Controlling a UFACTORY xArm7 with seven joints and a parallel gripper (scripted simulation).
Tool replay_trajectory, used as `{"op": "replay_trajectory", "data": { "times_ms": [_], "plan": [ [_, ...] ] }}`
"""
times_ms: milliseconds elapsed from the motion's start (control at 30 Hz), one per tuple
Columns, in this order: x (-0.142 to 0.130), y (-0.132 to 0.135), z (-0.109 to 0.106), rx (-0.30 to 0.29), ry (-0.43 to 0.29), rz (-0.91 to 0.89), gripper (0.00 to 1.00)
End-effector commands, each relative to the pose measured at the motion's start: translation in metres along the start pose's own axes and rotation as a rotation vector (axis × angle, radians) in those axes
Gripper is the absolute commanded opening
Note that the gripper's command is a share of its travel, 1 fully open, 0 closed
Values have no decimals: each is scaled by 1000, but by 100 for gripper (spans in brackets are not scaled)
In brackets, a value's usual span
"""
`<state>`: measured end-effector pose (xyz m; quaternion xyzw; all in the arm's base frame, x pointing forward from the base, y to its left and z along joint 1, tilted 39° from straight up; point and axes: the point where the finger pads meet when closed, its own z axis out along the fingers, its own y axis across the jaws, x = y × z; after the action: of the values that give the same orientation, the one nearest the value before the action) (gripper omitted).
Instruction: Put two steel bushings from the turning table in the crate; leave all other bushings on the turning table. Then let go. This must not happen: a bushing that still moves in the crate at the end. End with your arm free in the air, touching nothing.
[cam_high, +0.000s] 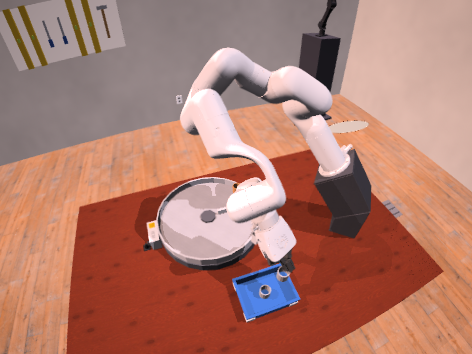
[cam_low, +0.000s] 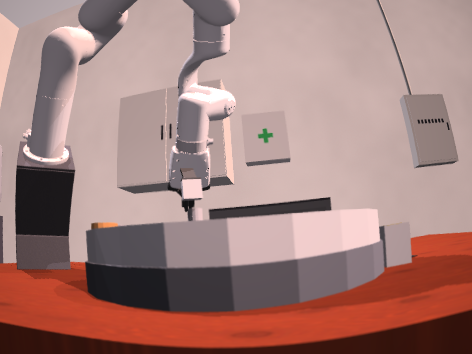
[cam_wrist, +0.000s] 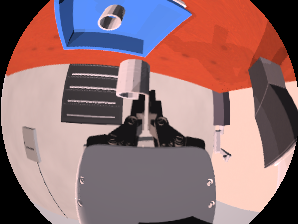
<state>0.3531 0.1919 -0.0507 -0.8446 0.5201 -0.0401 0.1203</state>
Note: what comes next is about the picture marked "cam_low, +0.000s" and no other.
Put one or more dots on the bronze bushing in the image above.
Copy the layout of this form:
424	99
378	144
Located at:
102	225

